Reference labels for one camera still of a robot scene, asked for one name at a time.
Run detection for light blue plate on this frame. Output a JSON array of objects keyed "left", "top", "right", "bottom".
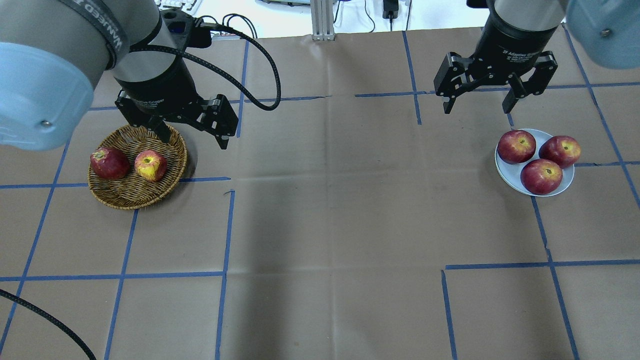
[{"left": 494, "top": 129, "right": 575, "bottom": 197}]

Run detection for red yellow apple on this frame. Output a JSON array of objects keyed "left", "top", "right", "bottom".
[{"left": 134, "top": 149, "right": 168, "bottom": 183}]

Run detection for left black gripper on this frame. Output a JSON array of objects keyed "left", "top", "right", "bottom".
[{"left": 115, "top": 60, "right": 239, "bottom": 150}]

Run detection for white keyboard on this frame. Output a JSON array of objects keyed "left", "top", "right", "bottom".
[{"left": 153, "top": 0, "right": 204, "bottom": 17}]

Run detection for red apple plate right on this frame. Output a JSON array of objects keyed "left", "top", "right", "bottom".
[{"left": 538, "top": 136, "right": 582, "bottom": 169}]

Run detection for red apple plate left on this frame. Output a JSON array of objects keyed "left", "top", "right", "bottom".
[{"left": 496, "top": 129, "right": 537, "bottom": 165}]

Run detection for red apple plate front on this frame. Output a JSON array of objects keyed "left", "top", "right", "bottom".
[{"left": 519, "top": 158, "right": 563, "bottom": 195}]

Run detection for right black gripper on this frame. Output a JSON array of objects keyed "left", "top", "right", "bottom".
[{"left": 433, "top": 14, "right": 558, "bottom": 114}]

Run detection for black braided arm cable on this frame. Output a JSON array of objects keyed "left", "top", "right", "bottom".
[{"left": 129, "top": 14, "right": 282, "bottom": 112}]

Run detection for aluminium frame post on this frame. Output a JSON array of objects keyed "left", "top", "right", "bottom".
[{"left": 310, "top": 0, "right": 336, "bottom": 41}]

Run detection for black power adapter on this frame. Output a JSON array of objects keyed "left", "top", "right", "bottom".
[{"left": 382, "top": 0, "right": 400, "bottom": 21}]

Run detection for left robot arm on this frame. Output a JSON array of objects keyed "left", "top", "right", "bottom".
[{"left": 0, "top": 0, "right": 239, "bottom": 151}]

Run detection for red apple plate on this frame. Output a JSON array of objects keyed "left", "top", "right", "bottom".
[
  {"left": 538, "top": 136, "right": 582, "bottom": 169},
  {"left": 496, "top": 129, "right": 537, "bottom": 165},
  {"left": 519, "top": 158, "right": 563, "bottom": 195}
]

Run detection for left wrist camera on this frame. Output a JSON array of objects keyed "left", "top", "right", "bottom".
[{"left": 160, "top": 7, "right": 213, "bottom": 51}]

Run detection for dark red apple in basket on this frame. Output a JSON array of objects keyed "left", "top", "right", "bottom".
[{"left": 90, "top": 146, "right": 131, "bottom": 180}]

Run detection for woven wicker basket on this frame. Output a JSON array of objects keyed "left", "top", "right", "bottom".
[{"left": 87, "top": 125, "right": 188, "bottom": 210}]

